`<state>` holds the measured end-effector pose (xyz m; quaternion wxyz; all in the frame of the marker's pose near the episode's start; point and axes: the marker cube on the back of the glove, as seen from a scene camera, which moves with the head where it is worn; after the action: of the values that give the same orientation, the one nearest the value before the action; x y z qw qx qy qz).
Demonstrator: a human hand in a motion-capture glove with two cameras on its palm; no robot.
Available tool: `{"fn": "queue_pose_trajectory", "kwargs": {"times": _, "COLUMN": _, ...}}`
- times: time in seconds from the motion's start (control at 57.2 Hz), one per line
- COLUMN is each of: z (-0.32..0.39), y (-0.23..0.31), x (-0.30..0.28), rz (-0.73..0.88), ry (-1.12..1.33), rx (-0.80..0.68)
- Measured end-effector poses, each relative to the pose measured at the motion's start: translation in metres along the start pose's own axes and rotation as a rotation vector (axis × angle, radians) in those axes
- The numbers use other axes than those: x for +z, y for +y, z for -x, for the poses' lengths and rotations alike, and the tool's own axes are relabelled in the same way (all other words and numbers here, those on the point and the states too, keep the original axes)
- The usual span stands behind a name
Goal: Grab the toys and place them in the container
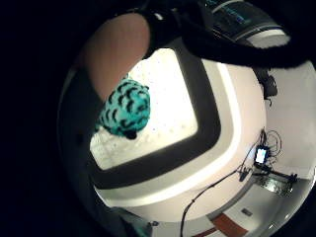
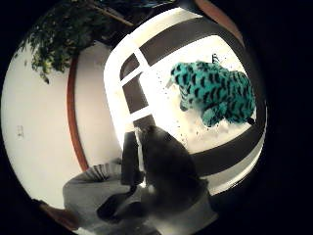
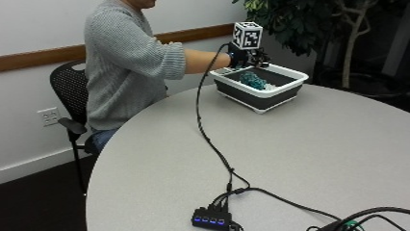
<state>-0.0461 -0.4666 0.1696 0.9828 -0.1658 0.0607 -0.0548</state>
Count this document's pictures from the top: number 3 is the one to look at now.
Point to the white marker cube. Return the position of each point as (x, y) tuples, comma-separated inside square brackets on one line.
[(246, 34)]

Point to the wooden wall rail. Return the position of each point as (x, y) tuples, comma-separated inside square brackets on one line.
[(85, 48)]

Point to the black mesh office chair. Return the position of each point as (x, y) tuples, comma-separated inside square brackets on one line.
[(70, 93)]

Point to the black usb hub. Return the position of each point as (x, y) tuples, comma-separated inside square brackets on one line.
[(212, 219)]

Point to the white and grey tub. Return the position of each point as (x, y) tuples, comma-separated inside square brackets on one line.
[(259, 86)]

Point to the the person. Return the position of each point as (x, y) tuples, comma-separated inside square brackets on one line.
[(128, 64)]

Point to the indoor potted tree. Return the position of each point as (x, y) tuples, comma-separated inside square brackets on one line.
[(315, 29)]

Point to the white wall outlet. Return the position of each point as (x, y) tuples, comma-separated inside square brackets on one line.
[(48, 116)]

